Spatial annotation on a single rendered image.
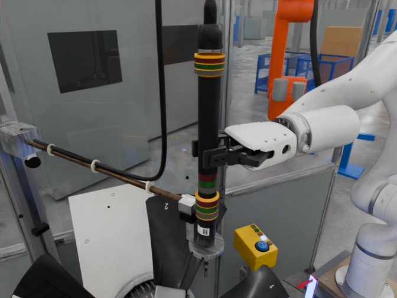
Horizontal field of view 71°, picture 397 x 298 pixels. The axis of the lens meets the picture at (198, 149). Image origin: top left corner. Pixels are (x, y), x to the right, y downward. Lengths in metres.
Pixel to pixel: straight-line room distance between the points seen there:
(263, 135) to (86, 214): 0.64
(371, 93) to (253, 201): 1.14
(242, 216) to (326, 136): 1.20
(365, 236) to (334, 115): 0.62
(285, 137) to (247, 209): 1.23
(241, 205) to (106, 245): 0.91
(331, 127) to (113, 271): 0.73
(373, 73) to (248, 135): 0.31
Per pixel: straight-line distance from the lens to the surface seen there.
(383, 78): 0.68
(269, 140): 0.47
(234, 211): 1.64
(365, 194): 1.05
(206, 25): 0.40
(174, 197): 0.55
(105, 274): 0.95
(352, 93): 0.67
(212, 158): 0.43
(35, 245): 1.21
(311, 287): 0.96
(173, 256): 0.74
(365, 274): 1.19
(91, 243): 0.94
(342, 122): 0.59
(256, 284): 0.89
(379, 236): 1.09
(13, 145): 0.91
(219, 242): 0.58
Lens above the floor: 1.87
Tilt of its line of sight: 26 degrees down
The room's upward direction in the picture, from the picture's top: straight up
